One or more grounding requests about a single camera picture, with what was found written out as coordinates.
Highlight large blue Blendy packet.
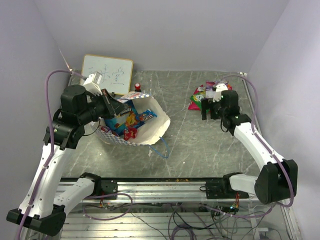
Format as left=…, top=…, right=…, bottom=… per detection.
left=104, top=106, right=139, bottom=136

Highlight blue checkered paper bag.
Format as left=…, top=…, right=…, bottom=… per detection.
left=89, top=91, right=171, bottom=158

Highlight red pink snack packet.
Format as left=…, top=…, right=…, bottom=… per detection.
left=187, top=84, right=233, bottom=112

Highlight small yellow-framed whiteboard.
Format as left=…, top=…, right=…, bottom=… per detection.
left=81, top=54, right=134, bottom=95

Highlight purple snack packet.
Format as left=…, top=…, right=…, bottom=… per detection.
left=205, top=81, right=217, bottom=99

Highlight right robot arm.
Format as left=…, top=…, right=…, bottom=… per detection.
left=201, top=90, right=298, bottom=207

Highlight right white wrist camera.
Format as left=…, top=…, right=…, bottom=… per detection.
left=212, top=83, right=228, bottom=102

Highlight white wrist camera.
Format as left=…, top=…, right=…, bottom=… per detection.
left=212, top=83, right=228, bottom=102
left=83, top=71, right=102, bottom=96

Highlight aluminium rail frame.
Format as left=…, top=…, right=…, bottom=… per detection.
left=14, top=179, right=301, bottom=240

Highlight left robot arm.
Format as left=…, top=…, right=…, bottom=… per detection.
left=6, top=85, right=129, bottom=237

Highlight blue candy packet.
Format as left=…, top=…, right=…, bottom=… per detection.
left=137, top=109, right=158, bottom=123

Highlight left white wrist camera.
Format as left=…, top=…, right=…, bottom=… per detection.
left=83, top=71, right=102, bottom=96

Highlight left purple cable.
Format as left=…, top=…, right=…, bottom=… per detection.
left=14, top=69, right=134, bottom=240

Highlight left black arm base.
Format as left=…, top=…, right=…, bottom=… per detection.
left=67, top=178, right=118, bottom=201

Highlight small red candy packet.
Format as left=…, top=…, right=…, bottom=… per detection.
left=123, top=127, right=138, bottom=141

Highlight loose floor cables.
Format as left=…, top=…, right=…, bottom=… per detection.
left=82, top=189, right=276, bottom=240

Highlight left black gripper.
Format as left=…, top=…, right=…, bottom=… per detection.
left=78, top=88, right=128, bottom=125

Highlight green snack packet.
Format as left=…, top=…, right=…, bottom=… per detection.
left=190, top=91, right=206, bottom=104

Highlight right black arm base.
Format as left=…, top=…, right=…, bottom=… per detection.
left=199, top=180, right=249, bottom=200

